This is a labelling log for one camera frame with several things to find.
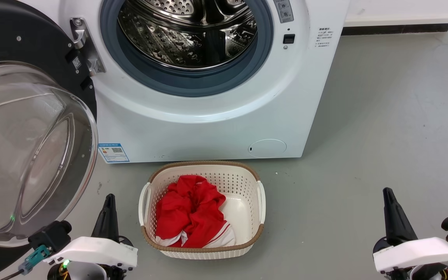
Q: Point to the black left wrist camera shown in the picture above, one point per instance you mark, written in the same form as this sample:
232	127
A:
53	235

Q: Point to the black round washer door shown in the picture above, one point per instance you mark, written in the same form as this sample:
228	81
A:
33	42

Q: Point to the stainless steel washer drum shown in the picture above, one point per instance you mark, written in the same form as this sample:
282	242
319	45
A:
161	39

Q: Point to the black door lock socket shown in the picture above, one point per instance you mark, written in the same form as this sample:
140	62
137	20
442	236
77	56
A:
289	39

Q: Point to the cream plastic laundry basket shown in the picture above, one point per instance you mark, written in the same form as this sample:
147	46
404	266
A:
243	182

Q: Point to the metal door hinge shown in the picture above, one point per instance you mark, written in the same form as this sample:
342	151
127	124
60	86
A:
88	50

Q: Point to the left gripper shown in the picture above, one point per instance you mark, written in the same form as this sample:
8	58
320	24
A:
115	273

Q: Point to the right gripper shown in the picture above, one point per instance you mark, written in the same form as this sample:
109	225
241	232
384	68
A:
430	272

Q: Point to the blue energy label sticker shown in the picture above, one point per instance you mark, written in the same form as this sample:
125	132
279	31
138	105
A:
113	153

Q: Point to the red and white garment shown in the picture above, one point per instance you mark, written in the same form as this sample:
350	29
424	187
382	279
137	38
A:
193	210

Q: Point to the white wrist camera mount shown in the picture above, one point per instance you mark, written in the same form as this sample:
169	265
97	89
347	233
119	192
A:
414	252
95	251

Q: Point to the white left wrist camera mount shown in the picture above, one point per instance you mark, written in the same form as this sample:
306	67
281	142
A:
95	251

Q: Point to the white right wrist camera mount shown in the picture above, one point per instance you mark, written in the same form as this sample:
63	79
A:
414	252

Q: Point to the white front-load washing machine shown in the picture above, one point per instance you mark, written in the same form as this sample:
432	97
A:
208	136

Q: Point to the round white filter cover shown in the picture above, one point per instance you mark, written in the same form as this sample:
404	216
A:
267	148

